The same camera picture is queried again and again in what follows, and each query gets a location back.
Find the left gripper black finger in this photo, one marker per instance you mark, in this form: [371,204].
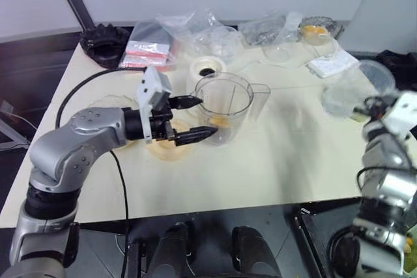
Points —
[186,102]
[195,135]

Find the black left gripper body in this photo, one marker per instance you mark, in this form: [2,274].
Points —
[161,123]

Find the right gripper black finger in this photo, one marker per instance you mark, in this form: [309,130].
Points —
[363,113]
[371,99]

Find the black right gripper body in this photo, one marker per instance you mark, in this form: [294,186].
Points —
[381,108]

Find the clear plastic measuring cup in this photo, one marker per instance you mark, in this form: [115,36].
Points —
[374,76]

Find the orange fruit segment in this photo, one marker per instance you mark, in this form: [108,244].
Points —
[222,122]

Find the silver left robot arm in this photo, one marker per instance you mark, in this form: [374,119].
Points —
[65,147]

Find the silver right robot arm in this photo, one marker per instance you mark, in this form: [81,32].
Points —
[384,174]

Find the orange food piece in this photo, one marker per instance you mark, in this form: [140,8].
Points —
[314,30]

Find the dark brown bag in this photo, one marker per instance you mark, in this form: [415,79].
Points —
[394,63]

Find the clear plastic blender jar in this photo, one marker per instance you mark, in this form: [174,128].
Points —
[238,102]

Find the clear wavy glass bowl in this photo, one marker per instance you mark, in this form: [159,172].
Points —
[114,99]

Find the red and white packet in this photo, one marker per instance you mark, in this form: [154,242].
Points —
[148,47]
[145,59]

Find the crumpled clear plastic bag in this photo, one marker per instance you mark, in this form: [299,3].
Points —
[187,24]

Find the clear zip bag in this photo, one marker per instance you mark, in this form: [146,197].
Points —
[146,32]

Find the glass bowl with dark rim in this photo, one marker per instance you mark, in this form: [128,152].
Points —
[334,25]

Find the black ribbed plastic base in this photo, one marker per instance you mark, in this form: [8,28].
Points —
[104,47]

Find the plastic bag with dark contents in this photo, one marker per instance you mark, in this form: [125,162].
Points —
[260,30]

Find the clear conical flask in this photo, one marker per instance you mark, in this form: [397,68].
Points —
[280,50]

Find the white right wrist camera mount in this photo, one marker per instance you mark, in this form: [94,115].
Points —
[402,112]

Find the black table frame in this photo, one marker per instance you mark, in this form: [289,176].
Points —
[311,242]

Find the white metal frame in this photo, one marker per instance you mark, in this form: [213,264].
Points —
[13,128]

